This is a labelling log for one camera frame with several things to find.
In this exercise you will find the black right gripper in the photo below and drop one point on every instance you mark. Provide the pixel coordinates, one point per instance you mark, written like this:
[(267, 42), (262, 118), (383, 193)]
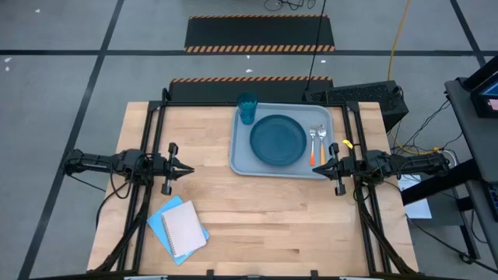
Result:
[(344, 167)]

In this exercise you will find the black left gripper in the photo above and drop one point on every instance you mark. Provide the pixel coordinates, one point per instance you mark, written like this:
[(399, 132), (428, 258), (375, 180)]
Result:
[(161, 168)]

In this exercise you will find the dark blue round plate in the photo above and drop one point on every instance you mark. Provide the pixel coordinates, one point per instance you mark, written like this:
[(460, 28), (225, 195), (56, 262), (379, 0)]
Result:
[(278, 140)]

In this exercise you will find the grey plastic tray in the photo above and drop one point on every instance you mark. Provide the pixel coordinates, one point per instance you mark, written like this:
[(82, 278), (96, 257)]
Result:
[(241, 155)]

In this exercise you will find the teal plastic cup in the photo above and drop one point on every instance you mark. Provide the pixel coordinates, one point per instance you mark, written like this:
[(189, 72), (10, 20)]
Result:
[(247, 113)]

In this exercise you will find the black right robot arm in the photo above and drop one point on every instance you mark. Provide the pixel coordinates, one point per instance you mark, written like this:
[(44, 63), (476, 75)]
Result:
[(408, 165)]

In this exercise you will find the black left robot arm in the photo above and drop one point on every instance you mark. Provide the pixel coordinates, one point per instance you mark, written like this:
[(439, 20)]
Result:
[(93, 163)]

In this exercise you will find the light blue notebook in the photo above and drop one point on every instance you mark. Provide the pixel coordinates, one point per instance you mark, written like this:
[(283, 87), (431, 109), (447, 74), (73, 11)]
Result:
[(155, 223)]

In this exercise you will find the white spiral notebook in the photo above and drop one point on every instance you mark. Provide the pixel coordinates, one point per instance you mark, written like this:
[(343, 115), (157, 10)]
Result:
[(183, 229)]

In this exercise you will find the black hazard-striped floor mat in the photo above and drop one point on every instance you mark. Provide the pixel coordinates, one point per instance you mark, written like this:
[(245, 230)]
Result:
[(241, 91), (257, 33)]

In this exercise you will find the white paper sheet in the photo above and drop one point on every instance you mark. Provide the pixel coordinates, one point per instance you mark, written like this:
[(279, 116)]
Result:
[(420, 210)]

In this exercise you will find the grey power strip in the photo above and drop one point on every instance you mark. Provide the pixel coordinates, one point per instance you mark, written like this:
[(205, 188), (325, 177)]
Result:
[(453, 155)]

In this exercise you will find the grey side table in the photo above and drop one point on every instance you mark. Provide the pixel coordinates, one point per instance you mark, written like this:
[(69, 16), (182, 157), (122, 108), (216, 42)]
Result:
[(478, 144)]

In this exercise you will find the laptop keyboard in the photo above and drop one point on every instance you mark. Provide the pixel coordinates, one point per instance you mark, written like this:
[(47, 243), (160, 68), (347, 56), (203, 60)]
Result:
[(493, 202)]

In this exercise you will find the black monitor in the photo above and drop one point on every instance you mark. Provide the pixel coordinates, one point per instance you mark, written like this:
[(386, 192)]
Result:
[(484, 105)]

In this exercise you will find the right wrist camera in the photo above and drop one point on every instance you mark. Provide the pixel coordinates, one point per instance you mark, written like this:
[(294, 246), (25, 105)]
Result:
[(334, 149)]

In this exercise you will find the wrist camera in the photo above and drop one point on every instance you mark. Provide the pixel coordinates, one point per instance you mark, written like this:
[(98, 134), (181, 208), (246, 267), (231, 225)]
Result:
[(334, 149), (172, 148)]

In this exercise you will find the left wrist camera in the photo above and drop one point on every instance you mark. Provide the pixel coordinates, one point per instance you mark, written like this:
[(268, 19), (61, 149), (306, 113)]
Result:
[(172, 148)]

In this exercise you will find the black aluminium table frame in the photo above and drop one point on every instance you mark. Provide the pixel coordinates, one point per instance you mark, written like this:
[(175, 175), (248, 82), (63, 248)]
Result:
[(155, 106)]

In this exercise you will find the black side table leg frame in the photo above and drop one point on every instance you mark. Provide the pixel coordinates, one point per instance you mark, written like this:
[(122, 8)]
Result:
[(439, 183)]

